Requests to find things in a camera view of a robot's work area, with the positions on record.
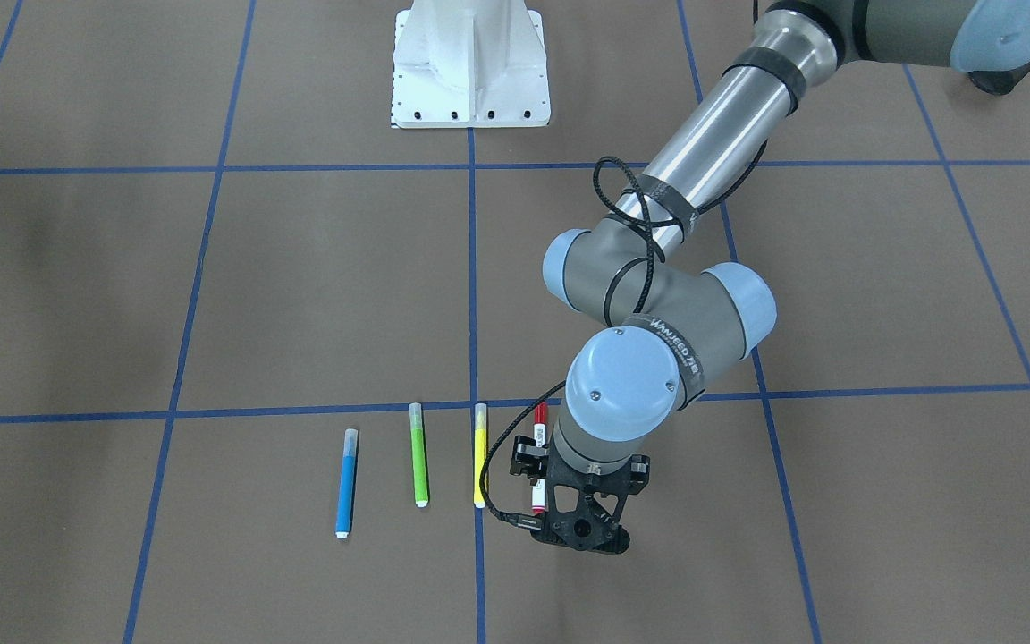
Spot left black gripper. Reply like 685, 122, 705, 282
511, 436, 651, 502

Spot red marker pen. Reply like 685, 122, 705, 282
531, 402, 551, 516

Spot blue highlighter pen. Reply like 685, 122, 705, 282
334, 427, 359, 539

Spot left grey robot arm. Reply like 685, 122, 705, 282
514, 1, 1030, 510

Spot yellow highlighter pen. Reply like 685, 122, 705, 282
471, 402, 489, 509

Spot green highlighter pen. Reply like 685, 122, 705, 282
408, 401, 430, 508

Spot black mesh pen cup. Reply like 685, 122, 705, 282
967, 61, 1030, 97

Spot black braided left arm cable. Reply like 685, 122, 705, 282
480, 156, 771, 527

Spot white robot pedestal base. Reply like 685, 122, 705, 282
390, 1, 552, 130

